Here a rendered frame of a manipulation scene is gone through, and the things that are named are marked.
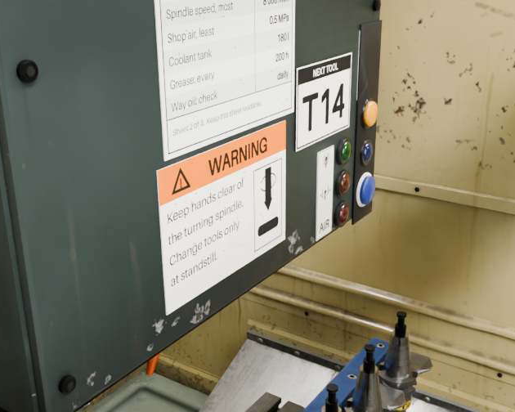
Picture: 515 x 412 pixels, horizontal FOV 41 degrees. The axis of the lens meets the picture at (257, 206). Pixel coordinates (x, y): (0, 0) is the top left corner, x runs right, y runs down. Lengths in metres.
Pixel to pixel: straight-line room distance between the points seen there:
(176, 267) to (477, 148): 1.02
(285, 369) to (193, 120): 1.40
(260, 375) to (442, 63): 0.90
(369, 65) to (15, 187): 0.41
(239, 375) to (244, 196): 1.34
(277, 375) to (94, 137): 1.46
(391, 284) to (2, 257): 1.29
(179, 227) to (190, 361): 1.65
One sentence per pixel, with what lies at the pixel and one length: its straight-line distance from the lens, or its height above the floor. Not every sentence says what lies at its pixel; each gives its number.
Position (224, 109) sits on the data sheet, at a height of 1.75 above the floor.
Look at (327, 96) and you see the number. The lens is 0.62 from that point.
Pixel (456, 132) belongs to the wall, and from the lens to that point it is 1.44.
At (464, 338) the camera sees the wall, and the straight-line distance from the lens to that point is 1.60.
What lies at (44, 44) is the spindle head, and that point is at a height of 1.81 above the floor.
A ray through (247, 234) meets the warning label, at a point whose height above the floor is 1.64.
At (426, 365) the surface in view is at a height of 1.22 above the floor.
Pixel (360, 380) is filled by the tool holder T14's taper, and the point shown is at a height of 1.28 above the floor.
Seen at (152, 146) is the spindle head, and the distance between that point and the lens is 0.44.
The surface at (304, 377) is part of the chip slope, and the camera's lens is 1.80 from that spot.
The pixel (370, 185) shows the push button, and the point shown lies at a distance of 0.72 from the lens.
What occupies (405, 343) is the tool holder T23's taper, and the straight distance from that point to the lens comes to 1.10.
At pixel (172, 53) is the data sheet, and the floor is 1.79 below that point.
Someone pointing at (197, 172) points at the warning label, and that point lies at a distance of 0.48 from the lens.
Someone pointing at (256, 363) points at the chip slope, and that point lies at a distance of 1.85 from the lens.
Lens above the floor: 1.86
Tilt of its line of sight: 21 degrees down
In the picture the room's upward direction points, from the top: 1 degrees counter-clockwise
